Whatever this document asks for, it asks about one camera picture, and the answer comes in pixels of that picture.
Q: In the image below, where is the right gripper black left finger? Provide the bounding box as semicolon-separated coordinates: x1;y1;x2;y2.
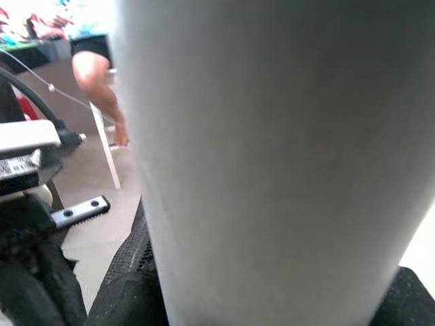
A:
86;202;171;326

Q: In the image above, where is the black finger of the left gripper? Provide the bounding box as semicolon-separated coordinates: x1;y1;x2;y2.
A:
0;268;48;326
43;244;89;326

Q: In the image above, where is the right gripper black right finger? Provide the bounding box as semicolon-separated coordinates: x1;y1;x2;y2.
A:
372;266;435;326

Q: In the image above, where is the white plastic table leg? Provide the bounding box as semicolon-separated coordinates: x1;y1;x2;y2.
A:
114;0;435;326

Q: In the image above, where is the white chair leg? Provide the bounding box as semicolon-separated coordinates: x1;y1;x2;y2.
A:
88;101;122;190

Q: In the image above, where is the small red object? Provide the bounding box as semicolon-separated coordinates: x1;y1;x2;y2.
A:
16;94;38;122

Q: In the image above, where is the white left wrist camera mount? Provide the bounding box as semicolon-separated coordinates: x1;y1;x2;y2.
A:
0;119;64;196

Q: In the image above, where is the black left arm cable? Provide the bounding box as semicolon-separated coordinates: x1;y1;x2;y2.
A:
0;66;88;149

